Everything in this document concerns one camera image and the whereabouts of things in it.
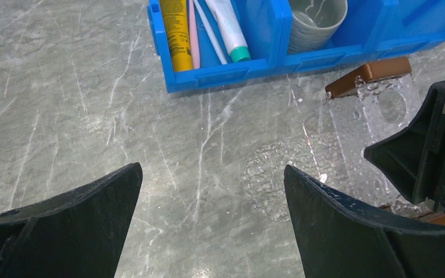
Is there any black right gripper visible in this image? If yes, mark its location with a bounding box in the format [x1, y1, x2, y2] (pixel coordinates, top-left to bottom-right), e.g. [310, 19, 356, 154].
[364, 81, 445, 210]

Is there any blue left storage bin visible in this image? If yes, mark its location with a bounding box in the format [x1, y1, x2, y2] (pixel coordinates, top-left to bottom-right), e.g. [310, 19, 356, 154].
[147, 1, 286, 93]

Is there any pink toothbrush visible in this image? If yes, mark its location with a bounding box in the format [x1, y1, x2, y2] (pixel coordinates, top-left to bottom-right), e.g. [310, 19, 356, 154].
[188, 0, 200, 69]

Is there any blue storage bin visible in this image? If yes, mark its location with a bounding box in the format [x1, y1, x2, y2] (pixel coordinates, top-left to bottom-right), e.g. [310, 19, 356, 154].
[277, 1, 385, 74]
[378, 1, 445, 59]
[147, 1, 286, 93]

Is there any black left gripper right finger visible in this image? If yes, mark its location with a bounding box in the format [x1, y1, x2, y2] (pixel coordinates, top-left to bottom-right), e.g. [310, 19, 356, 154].
[284, 165, 445, 277]

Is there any blue right storage bin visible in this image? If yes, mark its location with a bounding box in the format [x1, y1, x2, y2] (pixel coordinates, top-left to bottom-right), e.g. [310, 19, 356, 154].
[378, 1, 445, 59]

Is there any grey ceramic mug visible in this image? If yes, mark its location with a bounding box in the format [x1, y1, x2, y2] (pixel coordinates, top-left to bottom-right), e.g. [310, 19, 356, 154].
[288, 0, 348, 54]

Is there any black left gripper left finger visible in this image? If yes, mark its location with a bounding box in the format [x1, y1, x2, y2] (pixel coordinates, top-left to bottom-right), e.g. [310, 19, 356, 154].
[0, 163, 143, 277]

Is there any yellow toothpaste tube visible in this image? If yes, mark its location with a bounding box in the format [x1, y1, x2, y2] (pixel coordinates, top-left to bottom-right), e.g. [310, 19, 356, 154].
[159, 0, 194, 72]

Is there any blue middle storage bin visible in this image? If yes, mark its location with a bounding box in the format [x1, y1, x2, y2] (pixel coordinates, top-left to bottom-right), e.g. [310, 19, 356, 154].
[277, 1, 385, 74]

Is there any light blue toothbrush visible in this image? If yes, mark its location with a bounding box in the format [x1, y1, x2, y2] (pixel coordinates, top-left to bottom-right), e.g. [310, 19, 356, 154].
[194, 0, 228, 64]

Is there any white teal-capped toothpaste tube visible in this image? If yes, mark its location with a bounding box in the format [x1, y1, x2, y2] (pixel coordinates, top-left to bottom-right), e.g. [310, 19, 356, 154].
[206, 0, 251, 63]

